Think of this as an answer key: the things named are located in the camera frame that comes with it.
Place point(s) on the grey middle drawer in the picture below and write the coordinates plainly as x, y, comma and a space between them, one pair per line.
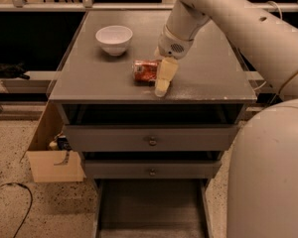
106, 169

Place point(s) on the black object on shelf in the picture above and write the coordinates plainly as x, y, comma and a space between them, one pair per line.
13, 70

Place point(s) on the grey top drawer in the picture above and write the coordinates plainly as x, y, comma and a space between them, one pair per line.
149, 139

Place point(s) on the metal shelf rail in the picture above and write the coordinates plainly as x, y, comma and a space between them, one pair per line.
49, 7

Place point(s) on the grey open bottom drawer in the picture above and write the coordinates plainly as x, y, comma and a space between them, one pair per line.
151, 208

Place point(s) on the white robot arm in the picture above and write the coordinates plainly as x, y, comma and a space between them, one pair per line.
262, 196

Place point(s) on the crushed orange soda can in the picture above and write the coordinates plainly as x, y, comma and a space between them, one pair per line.
145, 70

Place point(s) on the white ceramic bowl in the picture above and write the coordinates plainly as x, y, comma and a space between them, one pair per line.
114, 40

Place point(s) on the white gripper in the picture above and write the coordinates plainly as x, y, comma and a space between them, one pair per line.
171, 46

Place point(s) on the cardboard box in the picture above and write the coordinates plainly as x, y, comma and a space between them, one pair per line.
48, 162

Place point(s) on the grey drawer cabinet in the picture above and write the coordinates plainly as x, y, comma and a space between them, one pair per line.
97, 89

